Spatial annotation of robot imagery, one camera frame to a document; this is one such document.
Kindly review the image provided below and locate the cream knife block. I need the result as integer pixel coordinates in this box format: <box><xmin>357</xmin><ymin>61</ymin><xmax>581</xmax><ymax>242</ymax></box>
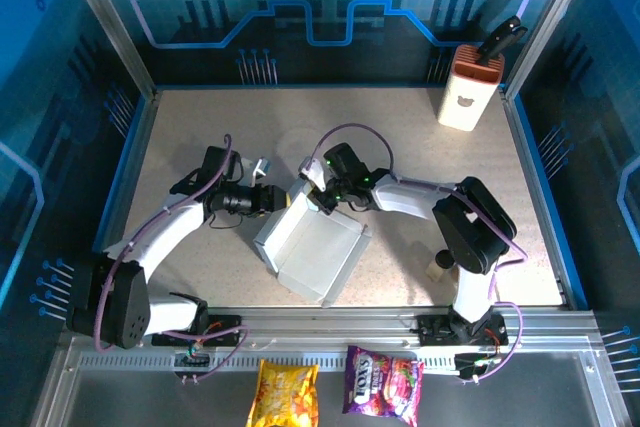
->
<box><xmin>436</xmin><ymin>43</ymin><xmax>506</xmax><ymax>133</ymax></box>

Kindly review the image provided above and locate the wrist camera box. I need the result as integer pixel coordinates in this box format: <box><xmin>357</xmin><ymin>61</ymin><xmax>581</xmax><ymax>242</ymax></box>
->
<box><xmin>245</xmin><ymin>156</ymin><xmax>275</xmax><ymax>186</ymax></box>
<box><xmin>298</xmin><ymin>156</ymin><xmax>327</xmax><ymax>194</ymax></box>

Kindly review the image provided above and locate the aluminium frame post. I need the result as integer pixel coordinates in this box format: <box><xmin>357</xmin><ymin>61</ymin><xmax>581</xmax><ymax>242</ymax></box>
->
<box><xmin>54</xmin><ymin>0</ymin><xmax>161</xmax><ymax>98</ymax></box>
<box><xmin>502</xmin><ymin>0</ymin><xmax>601</xmax><ymax>98</ymax></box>

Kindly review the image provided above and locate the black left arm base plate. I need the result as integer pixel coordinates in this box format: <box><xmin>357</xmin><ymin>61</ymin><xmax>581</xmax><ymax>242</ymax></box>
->
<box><xmin>149</xmin><ymin>314</ymin><xmax>245</xmax><ymax>348</ymax></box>

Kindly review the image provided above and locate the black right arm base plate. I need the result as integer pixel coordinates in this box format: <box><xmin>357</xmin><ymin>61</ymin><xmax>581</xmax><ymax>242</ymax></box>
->
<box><xmin>417</xmin><ymin>313</ymin><xmax>510</xmax><ymax>348</ymax></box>

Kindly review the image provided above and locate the yellow snack bag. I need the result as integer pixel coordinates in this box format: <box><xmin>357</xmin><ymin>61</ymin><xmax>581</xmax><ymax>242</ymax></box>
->
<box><xmin>246</xmin><ymin>359</ymin><xmax>320</xmax><ymax>427</ymax></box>

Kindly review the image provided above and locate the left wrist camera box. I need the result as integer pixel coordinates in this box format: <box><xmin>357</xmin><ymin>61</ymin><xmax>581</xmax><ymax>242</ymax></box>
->
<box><xmin>245</xmin><ymin>156</ymin><xmax>275</xmax><ymax>186</ymax></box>

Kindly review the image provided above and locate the aluminium side rail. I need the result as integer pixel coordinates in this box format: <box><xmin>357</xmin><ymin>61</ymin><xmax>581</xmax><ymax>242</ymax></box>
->
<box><xmin>502</xmin><ymin>89</ymin><xmax>574</xmax><ymax>311</ymax></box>
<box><xmin>82</xmin><ymin>89</ymin><xmax>161</xmax><ymax>311</ymax></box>

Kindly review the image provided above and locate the slotted aluminium cable duct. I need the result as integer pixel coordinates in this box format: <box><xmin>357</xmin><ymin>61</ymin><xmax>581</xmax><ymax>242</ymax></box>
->
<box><xmin>74</xmin><ymin>352</ymin><xmax>464</xmax><ymax>373</ymax></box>

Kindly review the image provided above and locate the aluminium mounting rail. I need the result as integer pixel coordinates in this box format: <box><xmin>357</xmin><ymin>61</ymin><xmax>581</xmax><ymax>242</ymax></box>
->
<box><xmin>62</xmin><ymin>305</ymin><xmax>601</xmax><ymax>348</ymax></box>

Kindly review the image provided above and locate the small connector board with wires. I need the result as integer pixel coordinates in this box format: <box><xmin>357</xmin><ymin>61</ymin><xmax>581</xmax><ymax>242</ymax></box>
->
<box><xmin>453</xmin><ymin>351</ymin><xmax>504</xmax><ymax>387</ymax></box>
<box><xmin>172</xmin><ymin>341</ymin><xmax>211</xmax><ymax>386</ymax></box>

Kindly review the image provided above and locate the purple candy bag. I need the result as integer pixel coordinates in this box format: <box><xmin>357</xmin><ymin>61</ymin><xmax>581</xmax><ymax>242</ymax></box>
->
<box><xmin>342</xmin><ymin>345</ymin><xmax>425</xmax><ymax>422</ymax></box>

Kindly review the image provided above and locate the black handled knife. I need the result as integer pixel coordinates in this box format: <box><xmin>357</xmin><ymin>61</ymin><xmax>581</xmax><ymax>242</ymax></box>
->
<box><xmin>474</xmin><ymin>14</ymin><xmax>529</xmax><ymax>67</ymax></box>

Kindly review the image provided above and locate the grey metal shelf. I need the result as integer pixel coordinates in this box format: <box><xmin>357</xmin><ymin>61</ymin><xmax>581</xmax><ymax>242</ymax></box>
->
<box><xmin>29</xmin><ymin>336</ymin><xmax>634</xmax><ymax>427</ymax></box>

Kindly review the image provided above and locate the white cardboard paper box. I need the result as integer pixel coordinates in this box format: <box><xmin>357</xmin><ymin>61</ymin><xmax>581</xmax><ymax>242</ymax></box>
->
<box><xmin>252</xmin><ymin>185</ymin><xmax>374</xmax><ymax>309</ymax></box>

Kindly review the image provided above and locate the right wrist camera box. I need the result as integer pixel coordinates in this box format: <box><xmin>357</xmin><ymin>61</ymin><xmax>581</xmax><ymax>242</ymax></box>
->
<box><xmin>298</xmin><ymin>156</ymin><xmax>327</xmax><ymax>194</ymax></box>

